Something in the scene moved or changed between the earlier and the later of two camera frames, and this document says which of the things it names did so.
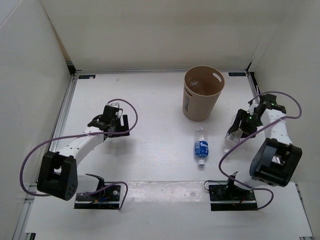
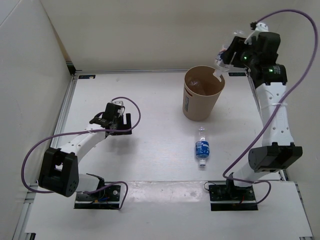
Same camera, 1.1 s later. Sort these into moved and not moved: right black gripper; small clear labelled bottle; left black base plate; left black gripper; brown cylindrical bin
Moved: right black gripper; small clear labelled bottle
Not moved: brown cylindrical bin; left black gripper; left black base plate
